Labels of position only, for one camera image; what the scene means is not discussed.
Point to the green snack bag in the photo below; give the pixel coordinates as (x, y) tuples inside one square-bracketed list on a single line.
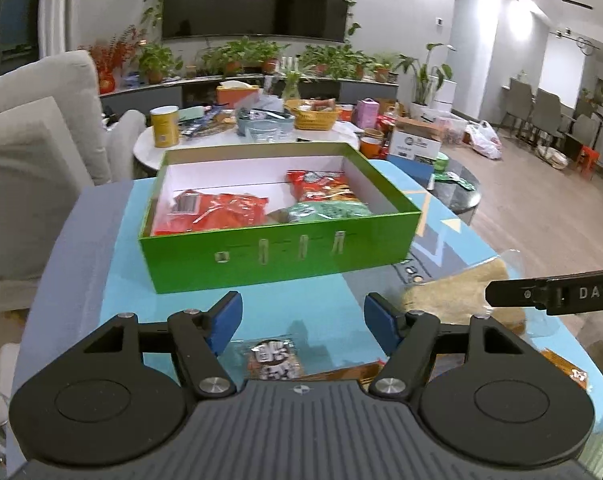
[(319, 211)]

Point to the dining chair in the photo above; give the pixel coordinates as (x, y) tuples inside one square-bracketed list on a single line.
[(518, 105)]

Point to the yellow canister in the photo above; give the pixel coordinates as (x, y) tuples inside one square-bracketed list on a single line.
[(165, 126)]

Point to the blue grey tray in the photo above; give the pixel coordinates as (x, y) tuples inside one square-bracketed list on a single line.
[(256, 118)]

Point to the grey sofa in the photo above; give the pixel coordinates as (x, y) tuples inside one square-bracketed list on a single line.
[(53, 146)]

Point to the brown nut snack bag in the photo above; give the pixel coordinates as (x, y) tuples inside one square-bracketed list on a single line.
[(274, 359)]

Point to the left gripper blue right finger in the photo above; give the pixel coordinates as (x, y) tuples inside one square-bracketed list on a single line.
[(408, 340)]

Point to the green gift box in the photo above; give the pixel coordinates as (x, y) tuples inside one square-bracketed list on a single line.
[(273, 251)]

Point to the tall leafy floor plant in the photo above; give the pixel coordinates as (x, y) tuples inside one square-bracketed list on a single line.
[(428, 79)]

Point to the dark round side table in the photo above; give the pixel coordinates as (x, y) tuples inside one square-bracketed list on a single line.
[(444, 177)]

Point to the pink box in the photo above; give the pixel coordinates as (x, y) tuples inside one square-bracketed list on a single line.
[(366, 113)]

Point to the white round coffee table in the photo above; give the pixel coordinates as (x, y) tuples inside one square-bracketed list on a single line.
[(148, 155)]

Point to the white curtain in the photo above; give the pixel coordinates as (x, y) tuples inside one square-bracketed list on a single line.
[(58, 26)]

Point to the white blue carton box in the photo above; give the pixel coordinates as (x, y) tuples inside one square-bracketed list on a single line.
[(414, 147)]

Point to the orange tissue box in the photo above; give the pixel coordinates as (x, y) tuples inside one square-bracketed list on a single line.
[(230, 92)]

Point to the orange cup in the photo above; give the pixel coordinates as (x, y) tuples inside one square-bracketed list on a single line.
[(371, 147)]

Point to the tv cabinet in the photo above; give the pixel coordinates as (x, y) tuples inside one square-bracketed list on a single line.
[(204, 90)]

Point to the clear storage bin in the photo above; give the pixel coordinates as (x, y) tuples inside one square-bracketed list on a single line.
[(451, 127)]

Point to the yellow woven basket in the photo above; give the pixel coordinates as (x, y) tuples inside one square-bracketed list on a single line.
[(308, 116)]

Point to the red crispy noodle snack bag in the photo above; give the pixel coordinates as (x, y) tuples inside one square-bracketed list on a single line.
[(320, 186)]

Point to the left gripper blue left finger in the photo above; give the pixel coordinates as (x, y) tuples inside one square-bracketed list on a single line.
[(199, 337)]

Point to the glass cup with spoon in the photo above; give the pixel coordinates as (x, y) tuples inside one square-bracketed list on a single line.
[(264, 131)]

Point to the red round-cake snack bag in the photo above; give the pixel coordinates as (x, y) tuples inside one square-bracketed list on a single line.
[(193, 211)]

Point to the rice cracker pack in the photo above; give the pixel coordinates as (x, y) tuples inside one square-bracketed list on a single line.
[(571, 370)]

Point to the clear bag bread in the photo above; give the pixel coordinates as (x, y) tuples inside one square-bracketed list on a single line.
[(458, 297)]

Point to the white plastic bag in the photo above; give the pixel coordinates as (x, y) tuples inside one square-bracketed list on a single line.
[(484, 140)]

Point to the blue patterned table mat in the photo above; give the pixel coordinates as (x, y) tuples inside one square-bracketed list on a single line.
[(323, 315)]

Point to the red flower arrangement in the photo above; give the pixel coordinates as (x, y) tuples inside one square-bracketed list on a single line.
[(109, 56)]

